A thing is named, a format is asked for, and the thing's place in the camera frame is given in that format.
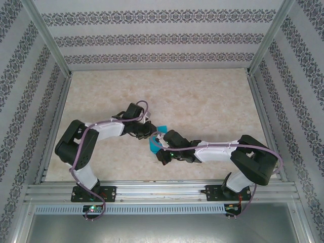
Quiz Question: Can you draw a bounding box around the teal cloth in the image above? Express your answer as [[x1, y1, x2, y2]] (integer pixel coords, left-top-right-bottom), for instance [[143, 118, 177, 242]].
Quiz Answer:
[[148, 125, 168, 155]]

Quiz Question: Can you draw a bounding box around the grey metal sheet panel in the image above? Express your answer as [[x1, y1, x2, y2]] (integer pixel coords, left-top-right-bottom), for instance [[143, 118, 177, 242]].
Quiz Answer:
[[24, 214, 301, 243]]

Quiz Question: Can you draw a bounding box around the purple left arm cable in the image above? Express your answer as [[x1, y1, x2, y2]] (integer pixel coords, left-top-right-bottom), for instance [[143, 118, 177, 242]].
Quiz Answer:
[[69, 100, 150, 221]]

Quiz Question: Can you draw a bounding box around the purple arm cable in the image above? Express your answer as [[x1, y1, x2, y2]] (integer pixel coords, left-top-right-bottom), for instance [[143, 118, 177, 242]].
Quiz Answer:
[[149, 135, 284, 220], [69, 100, 150, 221]]

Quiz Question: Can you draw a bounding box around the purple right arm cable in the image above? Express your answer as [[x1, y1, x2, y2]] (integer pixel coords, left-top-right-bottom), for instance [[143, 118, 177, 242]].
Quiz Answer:
[[149, 135, 284, 220]]

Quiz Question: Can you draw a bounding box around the long aluminium mounting rail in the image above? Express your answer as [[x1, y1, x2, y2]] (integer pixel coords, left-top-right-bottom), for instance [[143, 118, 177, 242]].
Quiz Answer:
[[24, 179, 297, 203]]

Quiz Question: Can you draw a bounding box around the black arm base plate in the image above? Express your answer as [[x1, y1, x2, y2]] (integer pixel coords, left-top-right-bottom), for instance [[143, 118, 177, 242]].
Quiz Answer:
[[205, 184, 252, 203], [71, 185, 117, 204]]

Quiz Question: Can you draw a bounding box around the grey slotted cable duct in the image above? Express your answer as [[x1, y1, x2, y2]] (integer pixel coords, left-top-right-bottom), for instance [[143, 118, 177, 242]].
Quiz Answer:
[[33, 204, 226, 215]]

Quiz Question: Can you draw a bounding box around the aluminium table edge rail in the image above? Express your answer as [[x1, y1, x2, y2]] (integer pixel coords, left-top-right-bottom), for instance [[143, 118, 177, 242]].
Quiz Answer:
[[246, 74, 289, 182], [34, 75, 73, 185]]

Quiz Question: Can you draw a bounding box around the aluminium frame post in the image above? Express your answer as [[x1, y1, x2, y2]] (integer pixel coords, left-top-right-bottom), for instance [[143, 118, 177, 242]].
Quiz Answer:
[[244, 0, 296, 76], [21, 0, 73, 77]]

